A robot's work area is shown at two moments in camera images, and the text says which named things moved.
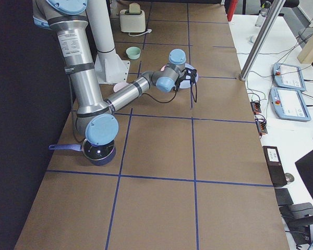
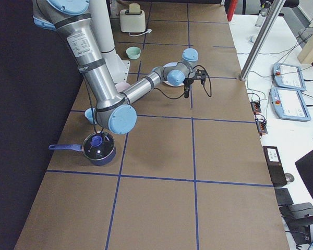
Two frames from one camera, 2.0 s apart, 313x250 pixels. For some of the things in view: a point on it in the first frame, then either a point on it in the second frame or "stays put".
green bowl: (133, 52) stays put
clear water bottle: (264, 11) stays put
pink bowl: (119, 86) stays put
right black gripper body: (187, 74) → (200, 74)
